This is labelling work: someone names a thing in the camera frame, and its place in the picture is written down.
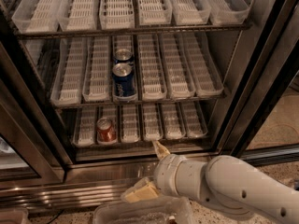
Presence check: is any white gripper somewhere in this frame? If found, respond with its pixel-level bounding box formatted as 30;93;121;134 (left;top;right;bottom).
121;141;186;203

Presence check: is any red coke can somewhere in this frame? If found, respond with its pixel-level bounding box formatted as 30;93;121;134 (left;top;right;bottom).
96;118;116;143

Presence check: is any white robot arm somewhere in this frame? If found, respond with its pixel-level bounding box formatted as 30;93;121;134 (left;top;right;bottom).
121;141;299;224

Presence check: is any bottom shelf tray four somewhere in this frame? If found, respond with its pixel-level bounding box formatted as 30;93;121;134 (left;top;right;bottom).
142;104;163;141

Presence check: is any shelf tray four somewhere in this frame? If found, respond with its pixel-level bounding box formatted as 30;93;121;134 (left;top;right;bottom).
142;104;163;141
137;0;172;26
137;35;167;101

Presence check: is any bottom shelf tray five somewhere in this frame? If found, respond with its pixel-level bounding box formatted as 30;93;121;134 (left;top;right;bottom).
161;103;185;140

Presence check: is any shelf tray five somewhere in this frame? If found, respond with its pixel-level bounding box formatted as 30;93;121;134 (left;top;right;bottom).
159;34;195;99
161;103;185;140
170;0;211;25

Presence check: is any bottom shelf tray three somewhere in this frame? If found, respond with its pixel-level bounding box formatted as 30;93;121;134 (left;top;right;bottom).
121;105;140;143

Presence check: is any shelf tray three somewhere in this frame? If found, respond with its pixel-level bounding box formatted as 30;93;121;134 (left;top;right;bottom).
99;0;135;30
112;35;137;101
121;105;140;143

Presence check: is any bottom shelf tray six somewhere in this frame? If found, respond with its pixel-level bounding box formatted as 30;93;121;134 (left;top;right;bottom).
180;101;207;138

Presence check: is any shelf tray six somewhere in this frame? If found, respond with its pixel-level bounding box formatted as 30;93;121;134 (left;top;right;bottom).
180;101;207;138
207;0;249;25
182;32;224;98

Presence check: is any bottom shelf tray two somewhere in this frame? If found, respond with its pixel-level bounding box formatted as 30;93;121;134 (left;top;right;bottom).
96;105;118;146

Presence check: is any shelf tray two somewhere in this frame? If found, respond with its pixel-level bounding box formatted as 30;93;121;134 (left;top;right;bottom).
96;105;118;146
57;0;99;32
82;36;110;102

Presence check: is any bottom shelf tray one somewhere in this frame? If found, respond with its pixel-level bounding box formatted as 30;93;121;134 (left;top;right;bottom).
73;107;97;148

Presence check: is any shelf tray one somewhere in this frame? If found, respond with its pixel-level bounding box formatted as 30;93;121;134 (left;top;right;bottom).
50;37;87;106
12;0;62;34
73;107;97;148

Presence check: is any middle shelf tray four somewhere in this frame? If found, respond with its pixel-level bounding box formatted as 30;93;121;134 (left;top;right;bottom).
137;35;167;101

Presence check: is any front blue pepsi can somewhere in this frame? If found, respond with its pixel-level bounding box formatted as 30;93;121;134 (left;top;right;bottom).
112;63;135;97

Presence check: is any blue pepsi can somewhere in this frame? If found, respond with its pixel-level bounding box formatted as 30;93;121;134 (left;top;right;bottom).
112;63;135;97
114;49;134;66

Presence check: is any middle shelf tray five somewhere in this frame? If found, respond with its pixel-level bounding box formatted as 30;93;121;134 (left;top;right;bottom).
159;34;195;99

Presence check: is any middle shelf tray six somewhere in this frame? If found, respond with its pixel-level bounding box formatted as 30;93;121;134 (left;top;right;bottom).
182;32;224;98

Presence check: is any middle shelf tray two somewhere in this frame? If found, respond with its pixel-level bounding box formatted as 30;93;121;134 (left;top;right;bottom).
82;36;110;102

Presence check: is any stainless steel fridge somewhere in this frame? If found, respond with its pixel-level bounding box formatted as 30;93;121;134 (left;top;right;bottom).
0;0;299;213

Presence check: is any fridge glass door right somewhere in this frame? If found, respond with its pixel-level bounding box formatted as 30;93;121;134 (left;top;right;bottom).
210;0;298;165

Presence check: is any middle shelf tray one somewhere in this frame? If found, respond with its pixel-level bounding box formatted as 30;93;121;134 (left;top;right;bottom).
50;37;87;106

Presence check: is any rear blue pepsi can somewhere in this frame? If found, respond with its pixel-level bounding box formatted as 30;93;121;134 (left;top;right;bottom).
114;49;134;66

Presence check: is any middle shelf tray three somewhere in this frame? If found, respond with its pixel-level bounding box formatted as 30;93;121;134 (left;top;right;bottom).
112;35;137;101

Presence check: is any top shelf tray three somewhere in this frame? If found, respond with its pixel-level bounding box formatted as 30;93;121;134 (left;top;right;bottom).
99;0;135;30

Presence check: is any top shelf tray four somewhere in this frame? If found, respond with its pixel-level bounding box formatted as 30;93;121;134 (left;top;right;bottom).
137;0;172;26

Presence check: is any top shelf tray five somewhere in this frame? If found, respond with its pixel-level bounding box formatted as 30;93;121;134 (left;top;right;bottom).
170;0;211;25

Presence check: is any top shelf tray two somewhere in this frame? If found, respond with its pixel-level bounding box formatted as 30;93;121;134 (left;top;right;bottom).
57;0;99;32

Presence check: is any top shelf tray six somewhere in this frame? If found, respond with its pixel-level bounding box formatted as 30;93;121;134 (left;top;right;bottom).
207;0;249;25

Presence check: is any top shelf tray one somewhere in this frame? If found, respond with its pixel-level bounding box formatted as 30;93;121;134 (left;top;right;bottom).
12;0;62;34

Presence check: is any clear plastic bin on floor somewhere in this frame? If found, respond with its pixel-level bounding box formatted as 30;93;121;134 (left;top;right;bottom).
93;197;196;224

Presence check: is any clear container bottom left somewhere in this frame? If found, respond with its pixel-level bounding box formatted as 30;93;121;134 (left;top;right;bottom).
0;208;31;224

